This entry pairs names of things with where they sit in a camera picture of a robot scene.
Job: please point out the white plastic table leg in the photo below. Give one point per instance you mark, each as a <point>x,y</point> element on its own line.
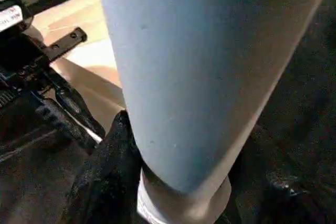
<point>197,77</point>

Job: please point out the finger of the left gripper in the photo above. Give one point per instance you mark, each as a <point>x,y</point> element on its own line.
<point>73,113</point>

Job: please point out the white plastic table top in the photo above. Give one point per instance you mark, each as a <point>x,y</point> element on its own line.
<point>86,72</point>

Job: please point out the black mat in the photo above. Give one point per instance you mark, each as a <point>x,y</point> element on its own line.
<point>309,90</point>

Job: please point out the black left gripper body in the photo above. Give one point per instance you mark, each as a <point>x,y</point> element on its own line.
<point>23,64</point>

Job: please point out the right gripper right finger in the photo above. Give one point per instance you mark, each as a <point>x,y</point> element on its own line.
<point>275,197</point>

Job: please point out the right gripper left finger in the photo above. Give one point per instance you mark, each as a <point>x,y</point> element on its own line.
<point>105,176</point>

